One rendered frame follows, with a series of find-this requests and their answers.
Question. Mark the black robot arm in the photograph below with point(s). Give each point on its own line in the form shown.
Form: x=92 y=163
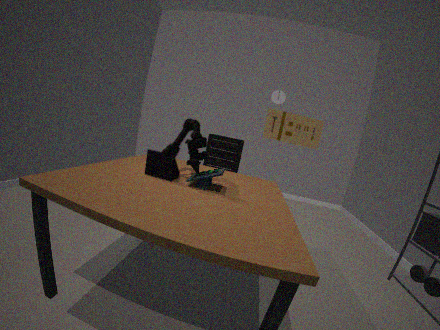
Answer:
x=196 y=142

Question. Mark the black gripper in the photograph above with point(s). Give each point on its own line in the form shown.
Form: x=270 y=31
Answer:
x=193 y=161

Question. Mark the blue switch panel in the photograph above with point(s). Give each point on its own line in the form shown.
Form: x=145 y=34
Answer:
x=205 y=178

